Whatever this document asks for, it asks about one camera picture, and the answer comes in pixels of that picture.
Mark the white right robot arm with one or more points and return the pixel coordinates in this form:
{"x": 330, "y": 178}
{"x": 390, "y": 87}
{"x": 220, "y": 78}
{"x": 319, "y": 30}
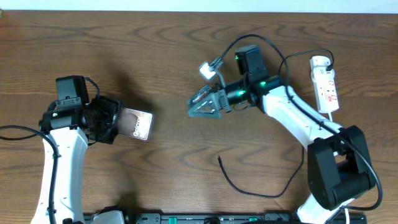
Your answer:
{"x": 339, "y": 164}

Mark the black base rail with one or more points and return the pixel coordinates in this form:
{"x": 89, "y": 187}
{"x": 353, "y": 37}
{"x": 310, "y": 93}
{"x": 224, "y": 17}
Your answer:
{"x": 268, "y": 217}

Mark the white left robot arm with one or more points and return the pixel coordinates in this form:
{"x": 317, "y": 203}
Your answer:
{"x": 67, "y": 127}

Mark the white USB charger adapter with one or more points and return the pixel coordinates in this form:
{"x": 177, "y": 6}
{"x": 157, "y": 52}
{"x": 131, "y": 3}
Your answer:
{"x": 322, "y": 65}

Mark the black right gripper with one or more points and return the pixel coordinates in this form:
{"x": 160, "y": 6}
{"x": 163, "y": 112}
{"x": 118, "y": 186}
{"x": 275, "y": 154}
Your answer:
{"x": 222, "y": 101}

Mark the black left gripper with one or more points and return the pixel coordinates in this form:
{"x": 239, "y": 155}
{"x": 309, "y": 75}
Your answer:
{"x": 111, "y": 121}

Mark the white power strip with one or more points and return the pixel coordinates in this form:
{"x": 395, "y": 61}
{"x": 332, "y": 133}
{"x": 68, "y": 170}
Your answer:
{"x": 325, "y": 93}

